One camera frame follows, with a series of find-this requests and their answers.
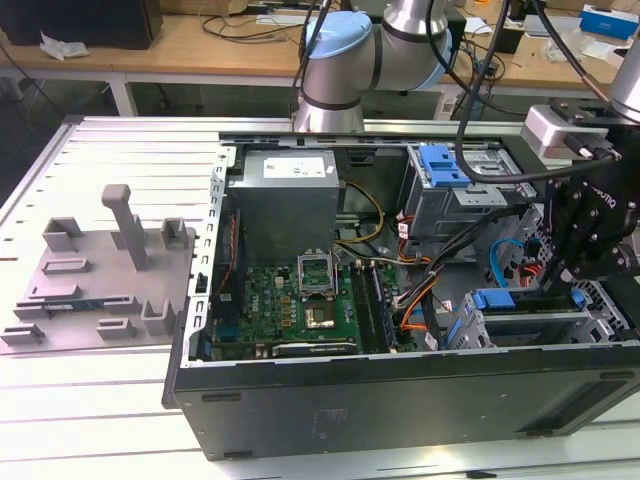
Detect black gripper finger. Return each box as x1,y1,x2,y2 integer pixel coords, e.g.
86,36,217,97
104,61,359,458
538,173,589,297
549,239,621,297

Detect orange red power wire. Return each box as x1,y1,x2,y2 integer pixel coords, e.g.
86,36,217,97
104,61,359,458
517,262,545,289

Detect blue data wire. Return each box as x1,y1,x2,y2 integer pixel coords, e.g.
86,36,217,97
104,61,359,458
489,237,542,289

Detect hard disk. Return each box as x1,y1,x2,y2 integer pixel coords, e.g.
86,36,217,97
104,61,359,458
446,287,587,351

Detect grey disk bay cage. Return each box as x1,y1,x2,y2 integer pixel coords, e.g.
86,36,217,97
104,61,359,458
444,287,631,351

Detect grey optical drive cage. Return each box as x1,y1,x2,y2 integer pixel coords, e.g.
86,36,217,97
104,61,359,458
402,144,536,241

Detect blue plastic drive latch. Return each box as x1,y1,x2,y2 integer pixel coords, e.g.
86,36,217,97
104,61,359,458
418,143,474,189

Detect clear plastic bags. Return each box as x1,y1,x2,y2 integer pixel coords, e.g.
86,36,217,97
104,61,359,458
544,32,609,64

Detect small black box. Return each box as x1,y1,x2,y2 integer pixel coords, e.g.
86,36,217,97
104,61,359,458
492,24,524,55

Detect blue cardboard box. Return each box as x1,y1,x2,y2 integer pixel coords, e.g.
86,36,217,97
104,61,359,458
579,4,640,41

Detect flat grey device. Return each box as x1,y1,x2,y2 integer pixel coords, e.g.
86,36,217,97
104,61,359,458
522,13,584,39

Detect black speaker box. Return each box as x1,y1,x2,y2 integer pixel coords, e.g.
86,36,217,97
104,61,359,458
445,9,469,54

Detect metal socket cover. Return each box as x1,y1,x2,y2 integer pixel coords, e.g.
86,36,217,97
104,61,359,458
297,248,336,301

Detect CPU socket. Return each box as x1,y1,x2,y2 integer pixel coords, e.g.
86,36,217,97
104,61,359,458
303,299,337,332

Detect grey power supply unit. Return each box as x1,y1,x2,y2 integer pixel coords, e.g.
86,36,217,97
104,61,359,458
227,149,346,251

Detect black PC case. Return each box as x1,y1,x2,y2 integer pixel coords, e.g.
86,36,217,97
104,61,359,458
160,130,640,464

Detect black graphics card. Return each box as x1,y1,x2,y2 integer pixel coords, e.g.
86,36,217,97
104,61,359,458
272,341,359,357

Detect green motherboard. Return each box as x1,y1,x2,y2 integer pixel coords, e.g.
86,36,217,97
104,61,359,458
209,259,401,359

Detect wooden desk white legs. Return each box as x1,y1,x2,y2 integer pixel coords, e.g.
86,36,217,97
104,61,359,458
0,0,640,119

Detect grey parts rack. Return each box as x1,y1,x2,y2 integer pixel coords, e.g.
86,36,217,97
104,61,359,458
0,183,200,355

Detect large black case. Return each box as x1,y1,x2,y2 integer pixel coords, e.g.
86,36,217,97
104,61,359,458
0,0,164,51

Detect crumpled white plastic bag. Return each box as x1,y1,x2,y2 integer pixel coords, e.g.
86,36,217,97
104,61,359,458
39,32,91,62

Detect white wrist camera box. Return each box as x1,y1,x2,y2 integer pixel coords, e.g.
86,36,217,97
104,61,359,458
521,102,611,161

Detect black cable bundle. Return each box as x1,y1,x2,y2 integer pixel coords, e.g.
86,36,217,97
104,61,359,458
422,202,531,281

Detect thick black camera cable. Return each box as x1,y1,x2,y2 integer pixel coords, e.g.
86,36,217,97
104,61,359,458
455,0,624,184

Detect yellow wires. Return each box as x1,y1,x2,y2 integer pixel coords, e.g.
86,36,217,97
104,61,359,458
334,182,385,246

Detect orange flat wire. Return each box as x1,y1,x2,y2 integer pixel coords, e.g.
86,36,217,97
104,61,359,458
397,277,439,332

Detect thin black hanging cable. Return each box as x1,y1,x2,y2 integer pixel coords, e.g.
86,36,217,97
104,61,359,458
291,0,334,119

